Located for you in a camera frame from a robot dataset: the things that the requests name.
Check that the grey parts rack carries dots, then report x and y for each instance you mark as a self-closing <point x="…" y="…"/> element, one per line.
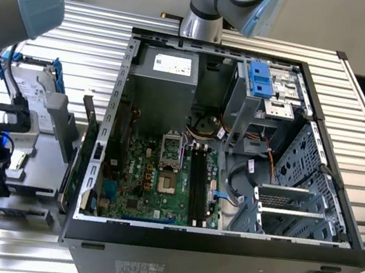
<point x="49" y="156"/>

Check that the grey power supply unit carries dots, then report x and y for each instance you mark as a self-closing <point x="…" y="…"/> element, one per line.
<point x="161" y="98"/>

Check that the grey perforated disk bay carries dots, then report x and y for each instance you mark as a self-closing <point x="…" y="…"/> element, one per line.
<point x="288" y="214"/>

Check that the hard disk in blue carrier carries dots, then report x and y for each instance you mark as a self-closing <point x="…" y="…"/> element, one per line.
<point x="35" y="94"/>

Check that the yellow black strip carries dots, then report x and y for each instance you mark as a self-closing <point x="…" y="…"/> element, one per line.
<point x="169" y="16"/>

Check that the dark RAM stick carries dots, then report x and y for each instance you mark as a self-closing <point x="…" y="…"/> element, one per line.
<point x="19" y="213"/>
<point x="33" y="192"/>

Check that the CPU socket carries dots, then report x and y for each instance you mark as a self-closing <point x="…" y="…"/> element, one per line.
<point x="168" y="184"/>

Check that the silver CPU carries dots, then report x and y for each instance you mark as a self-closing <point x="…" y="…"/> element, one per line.
<point x="19" y="160"/>

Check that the black PC case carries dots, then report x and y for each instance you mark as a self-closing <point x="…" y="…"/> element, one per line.
<point x="181" y="269"/>

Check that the green motherboard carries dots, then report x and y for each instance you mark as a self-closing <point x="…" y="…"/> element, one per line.
<point x="131" y="191"/>

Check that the green graphics card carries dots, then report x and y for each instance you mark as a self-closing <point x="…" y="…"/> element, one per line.
<point x="84" y="148"/>

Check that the blue plastic drive bracket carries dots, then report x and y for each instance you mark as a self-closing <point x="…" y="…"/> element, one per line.
<point x="260" y="77"/>

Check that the round internal speaker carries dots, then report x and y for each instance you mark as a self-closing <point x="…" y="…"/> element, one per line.
<point x="206" y="124"/>

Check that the blue expansion slot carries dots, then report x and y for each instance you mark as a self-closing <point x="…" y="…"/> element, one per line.
<point x="147" y="219"/>

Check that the silver metal drive cage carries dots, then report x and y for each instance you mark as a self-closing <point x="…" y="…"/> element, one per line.
<point x="242" y="111"/>

